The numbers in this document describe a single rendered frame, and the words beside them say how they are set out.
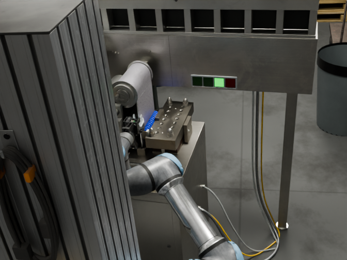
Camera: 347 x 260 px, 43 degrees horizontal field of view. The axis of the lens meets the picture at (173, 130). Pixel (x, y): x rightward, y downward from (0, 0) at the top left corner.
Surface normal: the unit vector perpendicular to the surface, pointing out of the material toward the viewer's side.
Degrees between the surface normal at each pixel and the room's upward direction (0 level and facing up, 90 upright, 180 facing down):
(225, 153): 0
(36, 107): 90
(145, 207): 90
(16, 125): 90
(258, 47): 90
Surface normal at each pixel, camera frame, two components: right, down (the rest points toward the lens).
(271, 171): -0.07, -0.84
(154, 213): -0.26, 0.53
